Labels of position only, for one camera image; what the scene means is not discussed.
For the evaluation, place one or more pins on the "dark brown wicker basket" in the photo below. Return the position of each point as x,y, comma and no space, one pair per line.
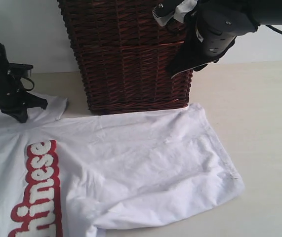
122,54

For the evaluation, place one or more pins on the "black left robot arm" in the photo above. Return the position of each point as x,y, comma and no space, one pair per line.
4,63

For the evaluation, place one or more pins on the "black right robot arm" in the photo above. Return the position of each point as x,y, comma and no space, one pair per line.
214,25

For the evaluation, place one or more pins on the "white t-shirt red lettering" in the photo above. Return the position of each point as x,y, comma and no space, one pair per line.
76,177

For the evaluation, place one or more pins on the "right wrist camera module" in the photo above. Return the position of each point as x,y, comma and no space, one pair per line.
166,10

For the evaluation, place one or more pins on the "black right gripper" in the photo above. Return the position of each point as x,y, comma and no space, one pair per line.
207,44

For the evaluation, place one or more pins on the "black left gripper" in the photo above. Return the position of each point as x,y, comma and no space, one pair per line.
15,99

